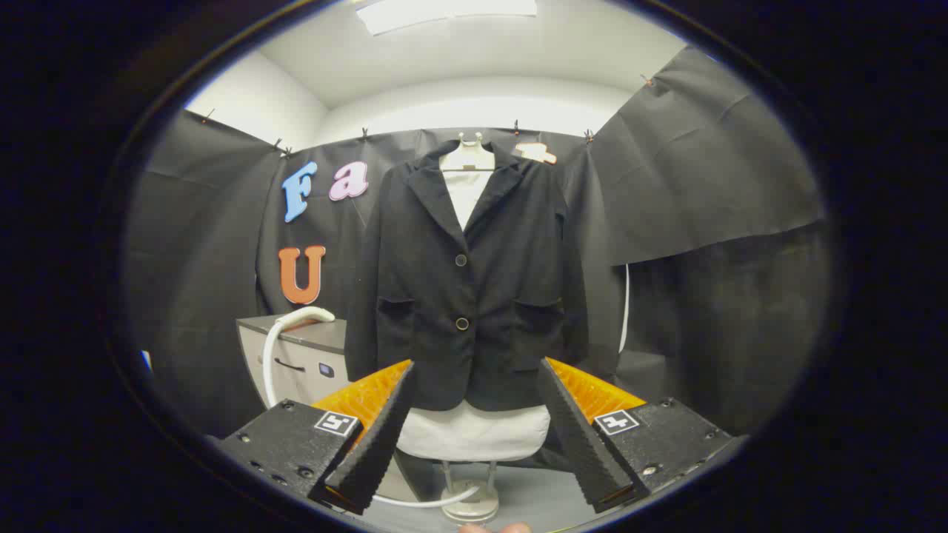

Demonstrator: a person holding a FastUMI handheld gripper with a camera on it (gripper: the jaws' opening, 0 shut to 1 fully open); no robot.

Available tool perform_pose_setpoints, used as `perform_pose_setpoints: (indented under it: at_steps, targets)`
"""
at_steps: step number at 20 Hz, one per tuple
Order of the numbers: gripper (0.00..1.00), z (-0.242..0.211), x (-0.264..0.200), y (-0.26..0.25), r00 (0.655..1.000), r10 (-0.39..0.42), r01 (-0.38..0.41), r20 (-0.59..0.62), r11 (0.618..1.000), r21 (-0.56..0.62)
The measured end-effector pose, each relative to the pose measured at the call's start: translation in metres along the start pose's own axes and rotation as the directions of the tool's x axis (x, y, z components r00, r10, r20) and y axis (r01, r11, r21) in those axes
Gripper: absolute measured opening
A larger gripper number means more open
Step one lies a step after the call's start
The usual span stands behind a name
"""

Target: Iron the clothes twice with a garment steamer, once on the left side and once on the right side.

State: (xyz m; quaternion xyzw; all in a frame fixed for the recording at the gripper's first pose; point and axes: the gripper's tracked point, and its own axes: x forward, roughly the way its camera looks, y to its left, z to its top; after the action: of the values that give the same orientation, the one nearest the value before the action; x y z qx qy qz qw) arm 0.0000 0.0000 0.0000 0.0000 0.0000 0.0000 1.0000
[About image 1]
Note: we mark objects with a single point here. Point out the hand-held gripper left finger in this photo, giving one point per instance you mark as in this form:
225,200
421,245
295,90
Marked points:
374,451

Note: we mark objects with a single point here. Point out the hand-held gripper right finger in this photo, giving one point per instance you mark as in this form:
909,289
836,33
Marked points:
581,451

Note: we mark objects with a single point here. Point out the black blazer jacket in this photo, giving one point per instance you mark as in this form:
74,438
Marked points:
444,311

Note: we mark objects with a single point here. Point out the grey drawer cabinet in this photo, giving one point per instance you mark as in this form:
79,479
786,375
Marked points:
307,374

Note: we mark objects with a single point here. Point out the white plastic hanger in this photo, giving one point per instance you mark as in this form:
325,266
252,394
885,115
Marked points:
466,157

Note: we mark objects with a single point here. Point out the black backdrop cloth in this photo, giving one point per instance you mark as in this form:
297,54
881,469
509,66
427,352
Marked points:
703,163

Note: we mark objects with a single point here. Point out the ceiling light panel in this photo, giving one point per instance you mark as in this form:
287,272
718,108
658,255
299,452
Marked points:
444,11

